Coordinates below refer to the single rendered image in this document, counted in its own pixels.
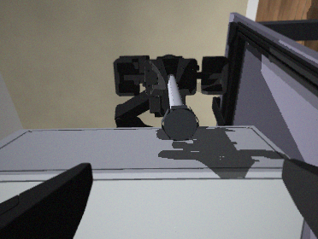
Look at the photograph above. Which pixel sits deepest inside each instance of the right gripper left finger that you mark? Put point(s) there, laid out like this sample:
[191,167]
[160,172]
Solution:
[50,210]

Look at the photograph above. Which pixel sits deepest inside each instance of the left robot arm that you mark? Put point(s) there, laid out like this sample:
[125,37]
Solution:
[128,111]

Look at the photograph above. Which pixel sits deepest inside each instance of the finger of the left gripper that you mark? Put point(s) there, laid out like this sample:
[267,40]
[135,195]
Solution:
[152,67]
[187,67]

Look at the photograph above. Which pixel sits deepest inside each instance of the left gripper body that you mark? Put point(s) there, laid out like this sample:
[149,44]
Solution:
[213,76]

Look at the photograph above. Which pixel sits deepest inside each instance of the light grey panel with holes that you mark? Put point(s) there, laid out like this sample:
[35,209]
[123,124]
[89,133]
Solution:
[180,205]

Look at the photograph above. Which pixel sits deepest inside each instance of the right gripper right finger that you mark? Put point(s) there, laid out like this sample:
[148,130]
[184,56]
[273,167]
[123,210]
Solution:
[301,181]

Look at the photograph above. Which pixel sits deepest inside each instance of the light grey metal rod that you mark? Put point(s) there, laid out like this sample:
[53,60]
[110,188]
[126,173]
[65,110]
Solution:
[179,122]

